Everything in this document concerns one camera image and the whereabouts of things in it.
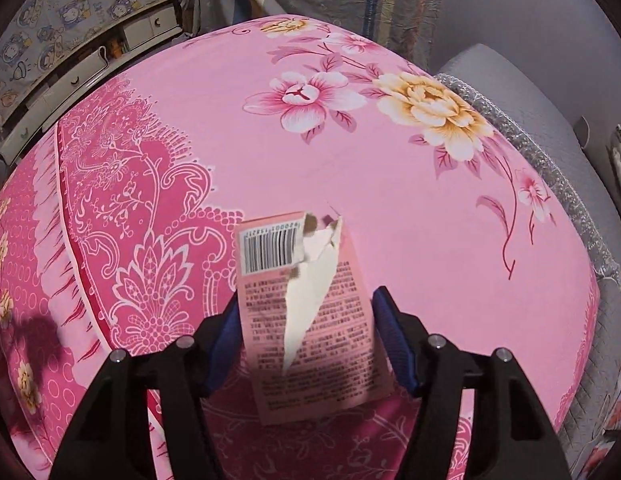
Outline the pink torn paper box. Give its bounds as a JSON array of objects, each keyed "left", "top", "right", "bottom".
[{"left": 234, "top": 211, "right": 393, "bottom": 425}]

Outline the pink floral table cover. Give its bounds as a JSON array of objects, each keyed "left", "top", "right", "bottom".
[{"left": 0, "top": 15, "right": 599, "bottom": 479}]

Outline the grey bolster pillow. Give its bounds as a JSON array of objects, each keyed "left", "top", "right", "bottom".
[{"left": 573, "top": 116, "right": 607, "bottom": 164}]

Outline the grey quilted sofa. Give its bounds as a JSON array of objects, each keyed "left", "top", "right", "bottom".
[{"left": 432, "top": 41, "right": 621, "bottom": 480}]

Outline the white drawer cabinet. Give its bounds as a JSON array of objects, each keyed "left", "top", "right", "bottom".
[{"left": 0, "top": 0, "right": 182, "bottom": 167}]

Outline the cartoon print cloth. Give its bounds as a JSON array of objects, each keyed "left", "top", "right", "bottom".
[{"left": 0, "top": 0, "right": 153, "bottom": 125}]

